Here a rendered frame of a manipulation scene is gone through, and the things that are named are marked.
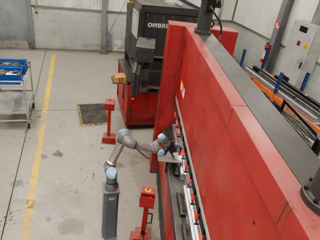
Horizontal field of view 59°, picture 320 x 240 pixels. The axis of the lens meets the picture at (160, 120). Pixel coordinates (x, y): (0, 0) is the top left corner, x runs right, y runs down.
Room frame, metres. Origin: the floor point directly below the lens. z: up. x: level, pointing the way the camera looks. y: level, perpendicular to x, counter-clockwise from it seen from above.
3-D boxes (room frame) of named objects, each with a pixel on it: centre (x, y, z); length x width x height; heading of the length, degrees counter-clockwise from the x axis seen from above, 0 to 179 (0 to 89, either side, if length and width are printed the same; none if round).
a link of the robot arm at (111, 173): (2.27, 0.42, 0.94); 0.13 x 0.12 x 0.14; 24
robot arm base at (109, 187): (2.27, 0.42, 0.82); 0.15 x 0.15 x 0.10
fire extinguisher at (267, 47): (7.89, -2.61, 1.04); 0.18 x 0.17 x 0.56; 19
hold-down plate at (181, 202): (2.06, -0.33, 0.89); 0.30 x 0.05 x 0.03; 7
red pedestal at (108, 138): (4.18, 0.86, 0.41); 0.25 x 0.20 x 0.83; 97
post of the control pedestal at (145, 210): (2.25, 0.01, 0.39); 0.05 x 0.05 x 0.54; 89
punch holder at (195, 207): (1.70, -0.43, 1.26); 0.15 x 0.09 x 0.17; 7
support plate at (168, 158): (2.65, -0.16, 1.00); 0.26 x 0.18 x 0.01; 97
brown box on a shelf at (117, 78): (4.67, 0.82, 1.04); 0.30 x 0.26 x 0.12; 19
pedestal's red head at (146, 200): (2.25, 0.01, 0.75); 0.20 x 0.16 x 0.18; 179
